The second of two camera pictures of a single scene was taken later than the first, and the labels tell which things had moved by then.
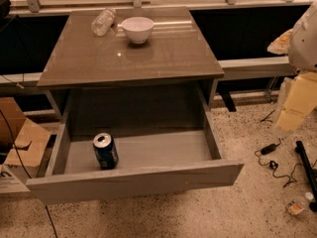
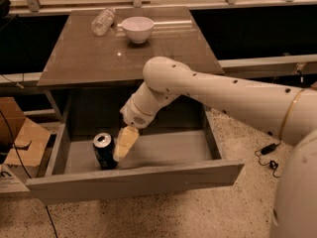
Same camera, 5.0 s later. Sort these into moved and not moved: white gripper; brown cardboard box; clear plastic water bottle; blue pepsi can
Moved: white gripper
Not moved: clear plastic water bottle; blue pepsi can; brown cardboard box
